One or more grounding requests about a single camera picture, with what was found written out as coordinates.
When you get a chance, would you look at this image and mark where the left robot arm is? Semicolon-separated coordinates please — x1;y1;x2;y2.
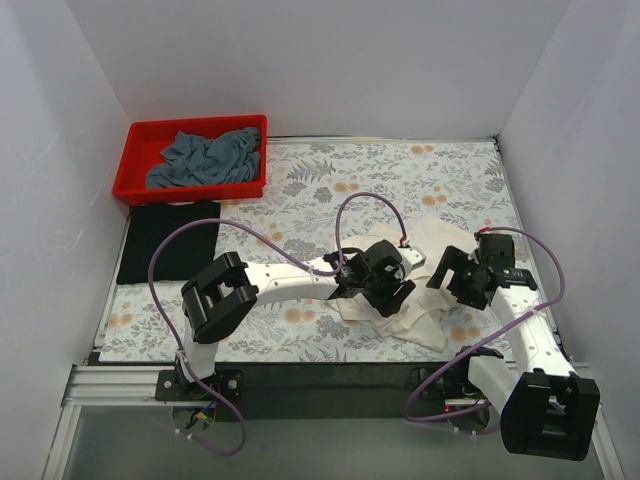
176;240;425;400

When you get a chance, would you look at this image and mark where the red plastic bin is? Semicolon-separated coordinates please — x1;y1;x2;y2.
112;114;268;206

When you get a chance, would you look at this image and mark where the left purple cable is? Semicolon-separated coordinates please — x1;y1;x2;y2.
149;193;410;457

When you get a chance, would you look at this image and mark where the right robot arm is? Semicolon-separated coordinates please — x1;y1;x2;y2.
427;228;600;461

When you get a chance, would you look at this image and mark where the folded black t shirt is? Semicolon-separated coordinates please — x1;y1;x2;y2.
116;201;221;285

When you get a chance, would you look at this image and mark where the cream white t shirt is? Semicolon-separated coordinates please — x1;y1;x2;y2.
329;214;476;352

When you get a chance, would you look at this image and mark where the blue grey t shirt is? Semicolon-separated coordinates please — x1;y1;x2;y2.
145;127;261;189

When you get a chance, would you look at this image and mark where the floral patterned table mat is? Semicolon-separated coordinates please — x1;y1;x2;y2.
99;139;561;364

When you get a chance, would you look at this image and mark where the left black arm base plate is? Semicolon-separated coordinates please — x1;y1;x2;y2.
154;369;244;402

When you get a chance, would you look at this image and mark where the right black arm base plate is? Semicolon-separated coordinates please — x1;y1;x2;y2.
409;367;485;401

